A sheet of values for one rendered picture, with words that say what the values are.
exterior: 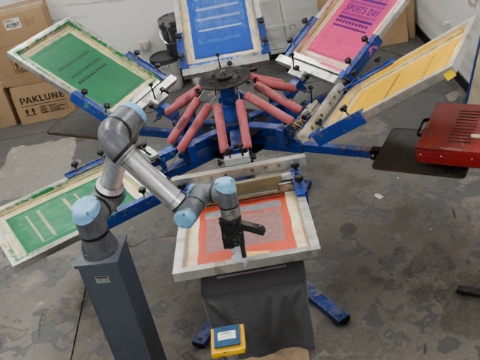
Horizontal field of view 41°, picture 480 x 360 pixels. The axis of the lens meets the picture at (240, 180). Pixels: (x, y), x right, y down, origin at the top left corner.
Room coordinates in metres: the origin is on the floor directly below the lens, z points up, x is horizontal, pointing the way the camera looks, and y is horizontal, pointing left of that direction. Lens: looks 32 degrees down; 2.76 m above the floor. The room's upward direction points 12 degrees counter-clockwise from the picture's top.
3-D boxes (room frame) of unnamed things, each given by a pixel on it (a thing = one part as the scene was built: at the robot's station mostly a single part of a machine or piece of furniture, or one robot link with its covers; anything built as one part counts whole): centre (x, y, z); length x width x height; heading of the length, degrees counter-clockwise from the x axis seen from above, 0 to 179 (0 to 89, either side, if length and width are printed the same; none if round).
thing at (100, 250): (2.16, 0.62, 1.25); 0.15 x 0.15 x 0.10
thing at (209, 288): (2.27, 0.02, 0.95); 0.48 x 0.44 x 0.01; 177
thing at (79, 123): (3.75, 0.53, 0.91); 1.34 x 0.40 x 0.08; 57
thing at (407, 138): (3.02, -0.60, 0.91); 1.34 x 0.40 x 0.08; 57
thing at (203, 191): (2.05, 0.16, 1.43); 0.11 x 0.11 x 0.08; 62
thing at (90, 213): (2.17, 0.62, 1.37); 0.13 x 0.12 x 0.14; 152
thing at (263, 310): (2.04, 0.04, 0.74); 0.45 x 0.03 x 0.43; 87
